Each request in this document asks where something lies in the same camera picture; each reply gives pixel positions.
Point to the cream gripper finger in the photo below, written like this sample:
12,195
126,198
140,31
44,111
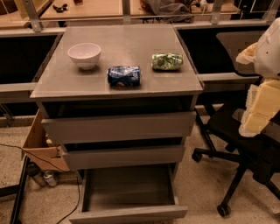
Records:
262,104
247,55

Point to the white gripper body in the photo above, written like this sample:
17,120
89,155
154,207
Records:
269,53

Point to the crushed green soda can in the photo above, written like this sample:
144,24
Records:
167,61

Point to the grey top drawer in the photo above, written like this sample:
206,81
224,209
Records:
119,127

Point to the grey drawer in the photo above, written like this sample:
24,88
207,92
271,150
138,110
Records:
90,159
119,127
128,195

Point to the crushed blue soda can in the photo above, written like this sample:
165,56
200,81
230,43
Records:
124,76

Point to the grey drawer cabinet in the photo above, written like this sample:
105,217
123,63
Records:
67,91

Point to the grey middle drawer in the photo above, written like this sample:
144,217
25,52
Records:
90,159

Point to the grey bottom drawer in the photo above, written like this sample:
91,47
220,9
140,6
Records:
128,195

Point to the black office chair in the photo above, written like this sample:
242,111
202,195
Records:
259,154

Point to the grey cloth on desk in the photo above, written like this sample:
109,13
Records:
171,10

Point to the white ceramic bowl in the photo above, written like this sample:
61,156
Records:
85,55

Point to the black object on desk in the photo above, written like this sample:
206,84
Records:
61,8

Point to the white bottle on floor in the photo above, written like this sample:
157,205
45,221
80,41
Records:
50,178

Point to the brown cardboard box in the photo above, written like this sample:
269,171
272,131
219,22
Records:
40,149

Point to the dark bottle on floor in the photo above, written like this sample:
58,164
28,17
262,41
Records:
35,173

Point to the black metal frame leg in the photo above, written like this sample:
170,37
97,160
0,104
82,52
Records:
18,190

